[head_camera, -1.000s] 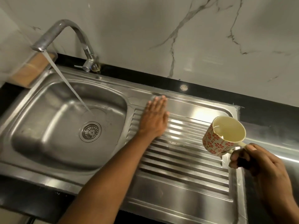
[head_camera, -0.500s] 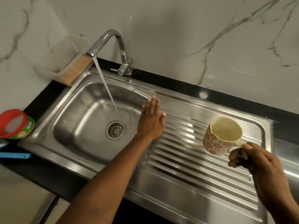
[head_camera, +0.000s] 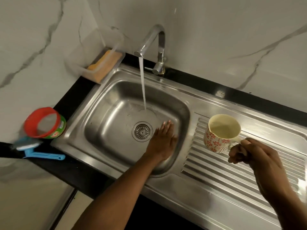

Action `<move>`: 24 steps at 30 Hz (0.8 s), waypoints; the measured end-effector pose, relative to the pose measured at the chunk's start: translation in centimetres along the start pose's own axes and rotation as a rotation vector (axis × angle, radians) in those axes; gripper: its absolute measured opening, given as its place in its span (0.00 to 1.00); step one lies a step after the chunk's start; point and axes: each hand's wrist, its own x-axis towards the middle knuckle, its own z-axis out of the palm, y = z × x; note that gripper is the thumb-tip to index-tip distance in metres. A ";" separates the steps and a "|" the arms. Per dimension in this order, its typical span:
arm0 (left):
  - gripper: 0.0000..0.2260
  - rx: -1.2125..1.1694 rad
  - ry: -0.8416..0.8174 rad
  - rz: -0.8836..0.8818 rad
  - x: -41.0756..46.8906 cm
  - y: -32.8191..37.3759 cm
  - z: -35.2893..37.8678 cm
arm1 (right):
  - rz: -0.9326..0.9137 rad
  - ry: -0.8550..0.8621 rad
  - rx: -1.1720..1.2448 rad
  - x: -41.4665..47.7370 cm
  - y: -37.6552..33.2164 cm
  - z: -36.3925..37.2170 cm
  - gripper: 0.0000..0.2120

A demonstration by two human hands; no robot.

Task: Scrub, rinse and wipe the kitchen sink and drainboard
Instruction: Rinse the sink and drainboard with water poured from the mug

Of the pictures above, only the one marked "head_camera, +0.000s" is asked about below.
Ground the person's right hand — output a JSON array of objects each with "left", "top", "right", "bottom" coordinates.
[{"left": 228, "top": 137, "right": 294, "bottom": 202}]

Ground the running water stream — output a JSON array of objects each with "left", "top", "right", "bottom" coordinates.
[{"left": 138, "top": 56, "right": 147, "bottom": 111}]

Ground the orange sponge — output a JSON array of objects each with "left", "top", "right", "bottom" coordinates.
[{"left": 87, "top": 50, "right": 123, "bottom": 83}]

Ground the cream floral mug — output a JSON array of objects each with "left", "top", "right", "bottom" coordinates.
[{"left": 203, "top": 114, "right": 249, "bottom": 154}]

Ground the person's left hand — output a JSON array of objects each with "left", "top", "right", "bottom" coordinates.
[{"left": 144, "top": 120, "right": 178, "bottom": 163}]

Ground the red round soap tub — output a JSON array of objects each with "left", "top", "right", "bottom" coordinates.
[{"left": 24, "top": 107, "right": 67, "bottom": 139}]

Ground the stainless steel sink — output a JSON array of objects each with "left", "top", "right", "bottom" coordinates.
[{"left": 50, "top": 64, "right": 307, "bottom": 230}]

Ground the chrome faucet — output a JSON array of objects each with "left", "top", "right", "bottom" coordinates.
[{"left": 134, "top": 24, "right": 167, "bottom": 75}]

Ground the blue brush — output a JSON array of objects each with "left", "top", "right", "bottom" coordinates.
[{"left": 13, "top": 137, "right": 66, "bottom": 161}]

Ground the person's left forearm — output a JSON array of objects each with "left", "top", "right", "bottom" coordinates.
[{"left": 72, "top": 154, "right": 159, "bottom": 230}]

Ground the round metal drain strainer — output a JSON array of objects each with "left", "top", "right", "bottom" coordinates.
[{"left": 131, "top": 121, "right": 154, "bottom": 142}]

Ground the clear plastic container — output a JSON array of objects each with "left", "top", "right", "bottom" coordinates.
[{"left": 65, "top": 27, "right": 126, "bottom": 85}]

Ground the grey metal appliance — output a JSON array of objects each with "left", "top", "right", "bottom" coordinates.
[{"left": 0, "top": 157, "right": 77, "bottom": 230}]

